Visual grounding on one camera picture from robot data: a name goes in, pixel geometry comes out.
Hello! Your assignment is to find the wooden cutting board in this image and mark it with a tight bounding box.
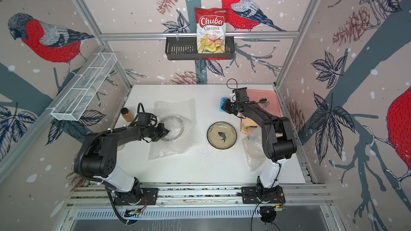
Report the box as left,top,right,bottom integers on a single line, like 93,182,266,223
240,118,259,134

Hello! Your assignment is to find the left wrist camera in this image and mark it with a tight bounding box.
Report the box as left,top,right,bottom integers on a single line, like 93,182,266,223
133,103,157,126

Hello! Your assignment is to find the orange spice jar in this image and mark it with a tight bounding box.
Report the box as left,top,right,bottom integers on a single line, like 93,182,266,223
121,108,134,123

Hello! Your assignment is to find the cream dinner plate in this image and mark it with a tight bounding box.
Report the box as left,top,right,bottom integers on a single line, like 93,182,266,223
207,121,238,150

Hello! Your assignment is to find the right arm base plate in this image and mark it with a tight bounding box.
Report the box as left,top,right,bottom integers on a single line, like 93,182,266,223
237,186,286,204

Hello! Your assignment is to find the Chuba cassava chips bag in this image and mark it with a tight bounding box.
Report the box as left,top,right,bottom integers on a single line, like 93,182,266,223
195,8,228,54

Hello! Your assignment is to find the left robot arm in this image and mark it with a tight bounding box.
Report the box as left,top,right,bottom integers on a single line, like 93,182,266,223
74,123,169,204

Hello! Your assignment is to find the black spoon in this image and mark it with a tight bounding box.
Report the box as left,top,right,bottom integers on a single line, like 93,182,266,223
258,97,267,104

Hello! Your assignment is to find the white mesh wall basket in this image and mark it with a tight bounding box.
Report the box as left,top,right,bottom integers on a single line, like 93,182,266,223
51,52,117,121

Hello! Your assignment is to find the blue tape dispenser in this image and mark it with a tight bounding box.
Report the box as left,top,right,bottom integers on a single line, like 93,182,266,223
219,97,227,112

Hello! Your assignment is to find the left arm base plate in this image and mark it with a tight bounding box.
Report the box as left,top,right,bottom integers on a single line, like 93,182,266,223
113,188,158,206

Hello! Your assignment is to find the dark rimmed plate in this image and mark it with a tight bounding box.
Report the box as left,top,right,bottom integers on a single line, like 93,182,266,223
160,115,185,142

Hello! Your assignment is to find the pink tray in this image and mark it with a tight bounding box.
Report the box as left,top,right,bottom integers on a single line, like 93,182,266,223
247,88,283,117

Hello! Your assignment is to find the metal fork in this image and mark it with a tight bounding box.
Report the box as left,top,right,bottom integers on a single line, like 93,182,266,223
259,102,270,109

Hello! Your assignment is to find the bubble wrap sheet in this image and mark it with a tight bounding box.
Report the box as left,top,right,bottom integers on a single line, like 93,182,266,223
242,129,266,172
148,98,197,160

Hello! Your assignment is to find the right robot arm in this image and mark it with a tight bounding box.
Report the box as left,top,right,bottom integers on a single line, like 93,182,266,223
221,88,297,202

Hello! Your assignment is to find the black wire shelf basket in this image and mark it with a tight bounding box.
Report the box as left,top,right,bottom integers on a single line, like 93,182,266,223
165,36,235,61

